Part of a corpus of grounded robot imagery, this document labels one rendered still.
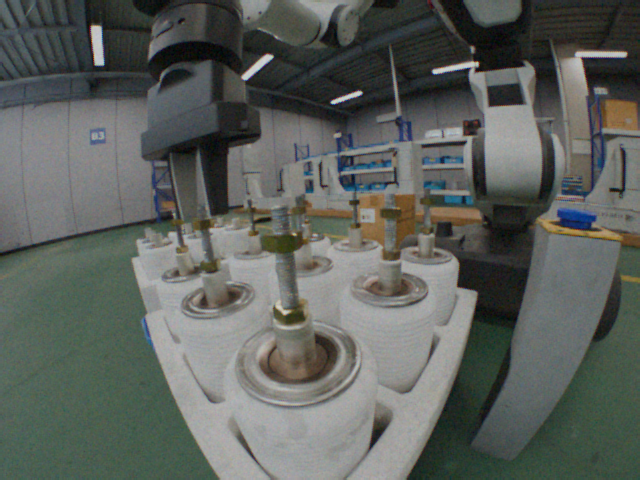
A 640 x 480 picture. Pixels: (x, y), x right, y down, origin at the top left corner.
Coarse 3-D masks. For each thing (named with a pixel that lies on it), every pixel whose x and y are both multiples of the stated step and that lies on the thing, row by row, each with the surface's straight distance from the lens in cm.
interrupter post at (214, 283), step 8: (216, 272) 22; (208, 280) 22; (216, 280) 21; (224, 280) 22; (208, 288) 22; (216, 288) 22; (224, 288) 22; (208, 296) 22; (216, 296) 22; (224, 296) 22; (216, 304) 22
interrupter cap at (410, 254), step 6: (402, 252) 33; (408, 252) 33; (414, 252) 34; (438, 252) 34; (444, 252) 34; (450, 252) 34; (402, 258) 31; (408, 258) 30; (414, 258) 30; (420, 258) 31; (426, 258) 32; (432, 258) 32; (438, 258) 31; (444, 258) 31; (450, 258) 31; (426, 264) 29; (432, 264) 29; (438, 264) 29
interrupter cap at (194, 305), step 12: (228, 288) 25; (240, 288) 24; (252, 288) 23; (192, 300) 24; (204, 300) 24; (228, 300) 23; (240, 300) 21; (252, 300) 21; (192, 312) 21; (204, 312) 21; (216, 312) 20; (228, 312) 20
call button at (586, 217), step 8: (560, 208) 27; (568, 208) 27; (560, 216) 26; (568, 216) 25; (576, 216) 25; (584, 216) 25; (592, 216) 26; (568, 224) 26; (576, 224) 26; (584, 224) 26
